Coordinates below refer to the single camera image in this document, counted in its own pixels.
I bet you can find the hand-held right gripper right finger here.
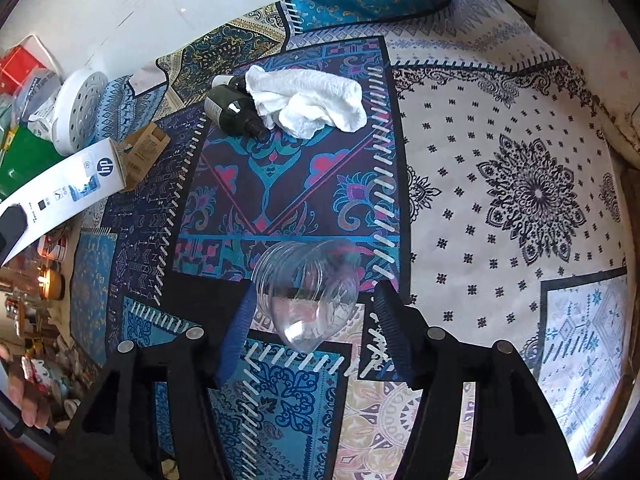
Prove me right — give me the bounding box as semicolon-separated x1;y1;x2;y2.
372;280;581;480

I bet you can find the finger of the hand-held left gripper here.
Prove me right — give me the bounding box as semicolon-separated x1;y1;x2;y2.
0;204;28;261

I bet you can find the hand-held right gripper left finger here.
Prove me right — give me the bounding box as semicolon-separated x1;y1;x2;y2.
65;282;258;480

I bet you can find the long white printed box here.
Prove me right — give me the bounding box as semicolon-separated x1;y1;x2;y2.
0;137;132;266

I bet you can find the clear plastic cup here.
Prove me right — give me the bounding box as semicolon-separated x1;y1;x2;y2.
250;239;360;352

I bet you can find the brown paper tag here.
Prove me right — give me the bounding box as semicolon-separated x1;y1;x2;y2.
120;124;171;193

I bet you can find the dark glass bottle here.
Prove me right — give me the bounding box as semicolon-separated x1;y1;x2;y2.
204;74;271;141

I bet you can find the white towel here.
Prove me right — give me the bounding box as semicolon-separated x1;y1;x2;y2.
244;64;365;138

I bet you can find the person's left hand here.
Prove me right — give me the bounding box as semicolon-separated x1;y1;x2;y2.
7;347;56;431

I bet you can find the white medicine jar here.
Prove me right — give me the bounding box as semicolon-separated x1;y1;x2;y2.
40;232;71;263

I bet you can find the candle jar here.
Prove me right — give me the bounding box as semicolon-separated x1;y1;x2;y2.
37;267;67;301

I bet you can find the green box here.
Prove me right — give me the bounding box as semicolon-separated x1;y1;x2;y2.
0;125;66;201

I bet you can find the white pouch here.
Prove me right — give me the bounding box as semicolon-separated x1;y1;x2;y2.
15;67;63;136

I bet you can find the white round perforated tray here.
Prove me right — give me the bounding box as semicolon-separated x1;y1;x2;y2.
50;67;108;157

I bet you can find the patterned blue tablecloth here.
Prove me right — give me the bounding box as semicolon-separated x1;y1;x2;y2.
65;0;631;480

